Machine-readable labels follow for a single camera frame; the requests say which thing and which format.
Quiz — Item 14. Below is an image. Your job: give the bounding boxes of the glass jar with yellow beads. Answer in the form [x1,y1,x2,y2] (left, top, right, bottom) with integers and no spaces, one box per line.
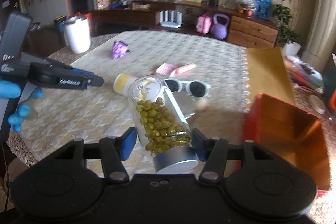
[127,76,199,174]

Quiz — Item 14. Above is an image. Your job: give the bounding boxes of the white yellow tube bottle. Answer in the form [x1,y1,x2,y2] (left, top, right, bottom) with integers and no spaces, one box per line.
[113,73,137,97]

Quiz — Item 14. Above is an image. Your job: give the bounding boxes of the purple toy figure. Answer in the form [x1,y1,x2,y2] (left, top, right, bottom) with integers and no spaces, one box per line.
[111,40,130,59]

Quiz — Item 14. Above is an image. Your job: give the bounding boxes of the blue gloved hand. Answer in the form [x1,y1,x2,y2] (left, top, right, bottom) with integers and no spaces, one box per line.
[1,80,43,142]

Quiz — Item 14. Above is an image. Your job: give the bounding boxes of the wooden egg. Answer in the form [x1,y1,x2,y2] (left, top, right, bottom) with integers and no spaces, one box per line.
[195,97,209,112]

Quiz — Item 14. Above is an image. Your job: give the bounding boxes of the cream patterned tablecloth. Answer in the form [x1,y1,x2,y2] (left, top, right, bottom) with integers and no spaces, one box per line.
[7,31,248,166]

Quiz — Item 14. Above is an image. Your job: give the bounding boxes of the white tumbler cup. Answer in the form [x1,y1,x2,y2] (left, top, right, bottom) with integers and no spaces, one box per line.
[64,15,91,54]

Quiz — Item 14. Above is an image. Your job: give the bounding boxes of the white framed sunglasses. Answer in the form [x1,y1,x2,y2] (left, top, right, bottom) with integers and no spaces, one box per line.
[165,78,211,98]

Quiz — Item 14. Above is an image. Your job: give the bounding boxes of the red metal tin box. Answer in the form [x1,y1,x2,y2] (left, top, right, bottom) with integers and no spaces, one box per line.
[242,93,331,197]

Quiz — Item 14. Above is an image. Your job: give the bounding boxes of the pink tube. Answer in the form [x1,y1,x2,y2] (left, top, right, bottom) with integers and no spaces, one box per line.
[170,63,197,77]

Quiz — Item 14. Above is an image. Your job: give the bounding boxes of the yellow table runner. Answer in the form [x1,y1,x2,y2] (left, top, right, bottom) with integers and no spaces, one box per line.
[243,48,296,112]

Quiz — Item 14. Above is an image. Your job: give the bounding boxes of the pink comb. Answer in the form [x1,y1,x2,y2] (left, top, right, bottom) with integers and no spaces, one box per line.
[155,63,177,77]

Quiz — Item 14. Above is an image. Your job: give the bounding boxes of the stack of books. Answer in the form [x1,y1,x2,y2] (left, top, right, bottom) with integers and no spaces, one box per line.
[284,55,324,93]

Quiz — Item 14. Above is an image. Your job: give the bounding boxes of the purple kettlebell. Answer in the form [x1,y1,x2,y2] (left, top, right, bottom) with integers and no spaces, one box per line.
[210,14,230,39]

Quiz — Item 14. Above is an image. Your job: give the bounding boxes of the wooden tv cabinet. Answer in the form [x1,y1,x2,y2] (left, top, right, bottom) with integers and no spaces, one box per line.
[90,0,279,48]

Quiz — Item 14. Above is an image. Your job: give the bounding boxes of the pink toy case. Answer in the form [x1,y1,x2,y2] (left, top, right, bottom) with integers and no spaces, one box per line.
[196,14,213,34]

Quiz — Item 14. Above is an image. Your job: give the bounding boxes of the white wifi router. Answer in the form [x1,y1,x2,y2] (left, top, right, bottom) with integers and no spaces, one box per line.
[159,10,183,29]

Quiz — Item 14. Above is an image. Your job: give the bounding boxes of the blue box on cabinet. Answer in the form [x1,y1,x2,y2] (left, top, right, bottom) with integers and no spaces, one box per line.
[255,0,272,20]

